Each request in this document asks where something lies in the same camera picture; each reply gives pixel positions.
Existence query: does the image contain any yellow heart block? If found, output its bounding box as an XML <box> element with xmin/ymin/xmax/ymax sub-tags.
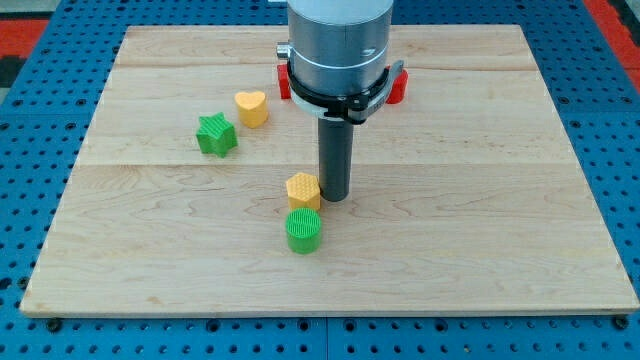
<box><xmin>234</xmin><ymin>91</ymin><xmax>269</xmax><ymax>128</ymax></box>

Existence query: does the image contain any green cylinder block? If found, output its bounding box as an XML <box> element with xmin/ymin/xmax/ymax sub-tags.
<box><xmin>285</xmin><ymin>208</ymin><xmax>322</xmax><ymax>254</ymax></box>

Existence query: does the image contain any wooden board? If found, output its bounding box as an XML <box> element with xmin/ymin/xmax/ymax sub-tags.
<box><xmin>20</xmin><ymin>25</ymin><xmax>639</xmax><ymax>318</ymax></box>

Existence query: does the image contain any red block right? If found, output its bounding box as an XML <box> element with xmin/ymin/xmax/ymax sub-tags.
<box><xmin>386</xmin><ymin>70</ymin><xmax>409</xmax><ymax>104</ymax></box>

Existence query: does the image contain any black clamp ring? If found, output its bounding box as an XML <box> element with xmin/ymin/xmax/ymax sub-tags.
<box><xmin>286</xmin><ymin>59</ymin><xmax>405</xmax><ymax>126</ymax></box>

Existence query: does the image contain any red block left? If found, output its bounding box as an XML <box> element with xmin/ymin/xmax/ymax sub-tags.
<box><xmin>276</xmin><ymin>64</ymin><xmax>291</xmax><ymax>100</ymax></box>

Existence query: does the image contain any red block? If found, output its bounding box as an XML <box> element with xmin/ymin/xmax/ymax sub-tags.
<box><xmin>386</xmin><ymin>70</ymin><xmax>409</xmax><ymax>104</ymax></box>
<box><xmin>276</xmin><ymin>64</ymin><xmax>291</xmax><ymax>100</ymax></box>

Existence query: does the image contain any green star block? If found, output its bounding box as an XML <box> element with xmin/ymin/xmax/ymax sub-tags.
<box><xmin>196</xmin><ymin>112</ymin><xmax>238</xmax><ymax>158</ymax></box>

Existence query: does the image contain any yellow hexagon block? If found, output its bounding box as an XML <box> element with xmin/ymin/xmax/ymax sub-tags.
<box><xmin>285</xmin><ymin>173</ymin><xmax>321</xmax><ymax>211</ymax></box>

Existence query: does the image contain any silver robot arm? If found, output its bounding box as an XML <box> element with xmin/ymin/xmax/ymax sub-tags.
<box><xmin>287</xmin><ymin>0</ymin><xmax>394</xmax><ymax>102</ymax></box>

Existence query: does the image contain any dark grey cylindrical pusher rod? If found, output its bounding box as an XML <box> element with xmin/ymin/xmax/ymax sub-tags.
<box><xmin>318</xmin><ymin>119</ymin><xmax>353</xmax><ymax>202</ymax></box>

